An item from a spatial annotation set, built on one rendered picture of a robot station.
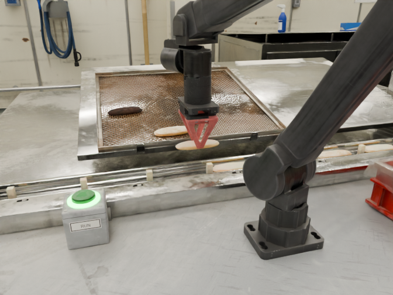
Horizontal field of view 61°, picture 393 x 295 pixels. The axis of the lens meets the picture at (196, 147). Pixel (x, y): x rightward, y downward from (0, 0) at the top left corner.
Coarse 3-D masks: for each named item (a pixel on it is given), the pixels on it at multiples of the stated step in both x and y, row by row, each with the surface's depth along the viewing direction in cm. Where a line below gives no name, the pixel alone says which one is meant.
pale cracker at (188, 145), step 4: (192, 140) 74; (200, 140) 74; (208, 140) 74; (212, 140) 75; (180, 144) 73; (184, 144) 73; (188, 144) 73; (192, 144) 72; (208, 144) 73; (212, 144) 73; (216, 144) 74; (180, 148) 72; (184, 148) 72; (188, 148) 72; (192, 148) 72; (196, 148) 72
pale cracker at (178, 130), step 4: (164, 128) 87; (168, 128) 88; (172, 128) 88; (176, 128) 88; (180, 128) 88; (184, 128) 88; (156, 132) 86; (160, 132) 86; (164, 132) 86; (168, 132) 86; (172, 132) 86; (176, 132) 87; (180, 132) 87; (184, 132) 87
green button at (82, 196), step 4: (76, 192) 58; (80, 192) 58; (84, 192) 58; (88, 192) 58; (92, 192) 58; (72, 196) 57; (76, 196) 57; (80, 196) 57; (84, 196) 57; (88, 196) 57; (92, 196) 57; (72, 200) 56; (76, 200) 56; (80, 200) 56; (84, 200) 56; (88, 200) 56; (92, 200) 57
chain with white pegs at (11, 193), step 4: (360, 148) 87; (364, 148) 87; (360, 152) 87; (208, 164) 76; (212, 164) 77; (208, 168) 77; (212, 168) 77; (148, 172) 73; (152, 172) 73; (208, 172) 77; (212, 172) 77; (148, 176) 73; (152, 176) 74; (80, 180) 70; (84, 180) 70; (148, 180) 74; (84, 184) 70; (8, 188) 66; (12, 188) 66; (84, 188) 70; (8, 192) 66; (12, 192) 67; (8, 196) 67; (12, 196) 67; (16, 196) 68
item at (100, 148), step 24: (120, 72) 120; (144, 72) 123; (168, 72) 125; (216, 72) 128; (96, 96) 104; (120, 96) 106; (144, 96) 106; (240, 96) 110; (96, 120) 89; (120, 120) 92; (168, 120) 94; (240, 120) 96; (264, 120) 96; (120, 144) 82; (144, 144) 81; (168, 144) 83
